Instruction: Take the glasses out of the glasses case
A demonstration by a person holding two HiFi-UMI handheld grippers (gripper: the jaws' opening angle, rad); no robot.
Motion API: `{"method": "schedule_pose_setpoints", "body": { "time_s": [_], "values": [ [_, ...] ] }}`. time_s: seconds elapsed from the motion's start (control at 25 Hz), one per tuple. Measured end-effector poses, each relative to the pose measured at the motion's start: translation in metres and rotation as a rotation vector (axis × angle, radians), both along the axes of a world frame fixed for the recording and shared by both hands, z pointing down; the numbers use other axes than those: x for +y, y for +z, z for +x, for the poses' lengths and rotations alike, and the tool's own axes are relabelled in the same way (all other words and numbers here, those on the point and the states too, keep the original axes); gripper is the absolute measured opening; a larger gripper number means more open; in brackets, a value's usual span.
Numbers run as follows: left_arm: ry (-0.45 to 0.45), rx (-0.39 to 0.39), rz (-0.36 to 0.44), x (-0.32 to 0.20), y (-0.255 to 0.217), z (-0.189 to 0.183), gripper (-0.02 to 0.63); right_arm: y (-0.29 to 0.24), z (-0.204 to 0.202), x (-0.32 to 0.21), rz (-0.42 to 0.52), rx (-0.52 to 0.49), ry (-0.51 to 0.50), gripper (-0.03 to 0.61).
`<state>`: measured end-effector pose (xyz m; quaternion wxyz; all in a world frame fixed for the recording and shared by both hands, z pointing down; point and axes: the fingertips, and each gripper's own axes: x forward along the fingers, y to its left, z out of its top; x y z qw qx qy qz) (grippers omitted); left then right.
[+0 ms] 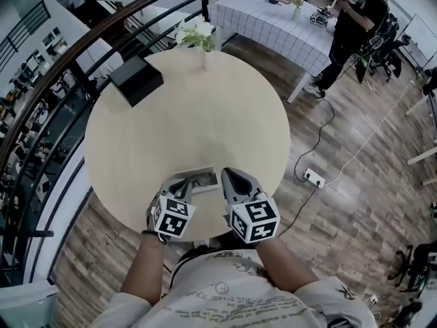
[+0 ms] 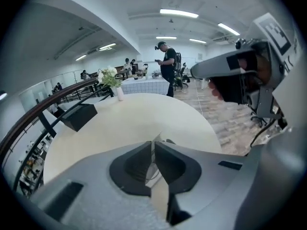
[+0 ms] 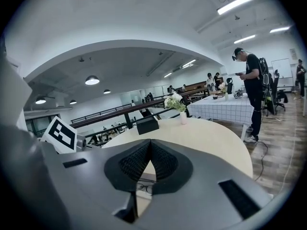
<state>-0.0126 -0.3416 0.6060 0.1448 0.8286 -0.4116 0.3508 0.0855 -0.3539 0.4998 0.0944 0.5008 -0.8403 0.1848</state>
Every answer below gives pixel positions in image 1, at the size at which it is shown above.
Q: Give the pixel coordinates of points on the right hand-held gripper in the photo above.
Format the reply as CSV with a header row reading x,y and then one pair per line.
x,y
254,219

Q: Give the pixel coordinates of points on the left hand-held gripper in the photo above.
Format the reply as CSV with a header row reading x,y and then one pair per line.
x,y
174,217

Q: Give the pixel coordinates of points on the small white tray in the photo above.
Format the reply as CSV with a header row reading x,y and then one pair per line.
x,y
205,189

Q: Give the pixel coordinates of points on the person's right forearm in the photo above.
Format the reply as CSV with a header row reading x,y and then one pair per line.
x,y
283,265

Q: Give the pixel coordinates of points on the person's left forearm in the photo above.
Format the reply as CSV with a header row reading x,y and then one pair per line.
x,y
143,268

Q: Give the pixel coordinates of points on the white power strip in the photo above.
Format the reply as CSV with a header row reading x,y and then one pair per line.
x,y
314,177

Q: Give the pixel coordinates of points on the person's beige printed shirt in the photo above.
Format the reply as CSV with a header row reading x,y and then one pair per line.
x,y
232,296

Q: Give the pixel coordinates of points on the black box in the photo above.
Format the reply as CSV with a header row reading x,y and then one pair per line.
x,y
136,79

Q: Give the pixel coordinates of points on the checked cloth table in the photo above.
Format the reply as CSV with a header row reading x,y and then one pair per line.
x,y
259,26

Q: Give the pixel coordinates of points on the grey gripper device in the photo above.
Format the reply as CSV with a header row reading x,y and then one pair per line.
x,y
321,17

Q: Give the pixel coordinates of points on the black office chair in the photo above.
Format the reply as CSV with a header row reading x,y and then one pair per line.
x,y
385,50
414,265

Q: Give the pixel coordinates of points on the pink flowers in white vase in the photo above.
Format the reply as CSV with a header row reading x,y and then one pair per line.
x,y
296,3

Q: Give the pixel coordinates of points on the whiteboard on stand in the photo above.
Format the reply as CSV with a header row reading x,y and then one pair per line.
x,y
420,39

